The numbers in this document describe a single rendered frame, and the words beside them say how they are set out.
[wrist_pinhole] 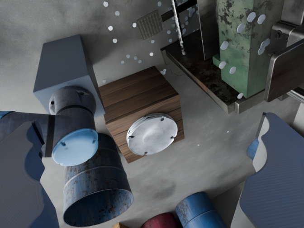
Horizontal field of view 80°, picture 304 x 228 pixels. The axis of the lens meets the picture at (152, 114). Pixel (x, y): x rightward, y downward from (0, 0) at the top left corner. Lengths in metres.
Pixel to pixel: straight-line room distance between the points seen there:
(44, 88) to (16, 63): 0.49
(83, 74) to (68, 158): 0.28
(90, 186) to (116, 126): 0.39
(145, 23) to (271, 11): 0.53
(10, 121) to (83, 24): 0.66
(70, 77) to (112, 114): 0.35
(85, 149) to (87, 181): 0.64
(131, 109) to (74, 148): 0.48
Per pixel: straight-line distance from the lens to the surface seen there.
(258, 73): 0.70
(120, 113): 0.93
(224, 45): 0.54
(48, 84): 0.69
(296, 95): 0.73
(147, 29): 0.95
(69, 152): 0.52
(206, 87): 0.83
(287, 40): 0.61
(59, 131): 0.52
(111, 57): 1.13
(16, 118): 0.53
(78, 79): 0.65
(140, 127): 0.94
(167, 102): 0.95
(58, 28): 1.06
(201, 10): 0.88
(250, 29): 0.59
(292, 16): 0.62
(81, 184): 1.18
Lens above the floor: 1.03
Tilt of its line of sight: 45 degrees down
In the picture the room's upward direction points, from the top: 150 degrees clockwise
